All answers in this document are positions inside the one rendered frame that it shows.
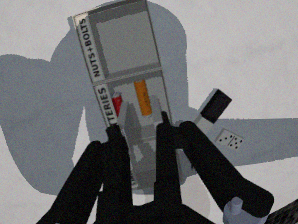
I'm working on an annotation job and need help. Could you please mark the white domino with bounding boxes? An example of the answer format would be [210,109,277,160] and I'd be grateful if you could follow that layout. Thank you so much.
[215,128,245,151]

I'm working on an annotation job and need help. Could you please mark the grey three-compartment bin rack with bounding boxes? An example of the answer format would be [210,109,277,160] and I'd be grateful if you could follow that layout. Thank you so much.
[72,0,174,191]

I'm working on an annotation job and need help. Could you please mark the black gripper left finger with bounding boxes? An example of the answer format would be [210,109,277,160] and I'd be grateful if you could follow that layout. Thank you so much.
[36,101,134,224]

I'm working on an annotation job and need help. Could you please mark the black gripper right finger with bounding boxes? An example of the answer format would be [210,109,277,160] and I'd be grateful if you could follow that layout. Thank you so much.
[150,95,274,224]

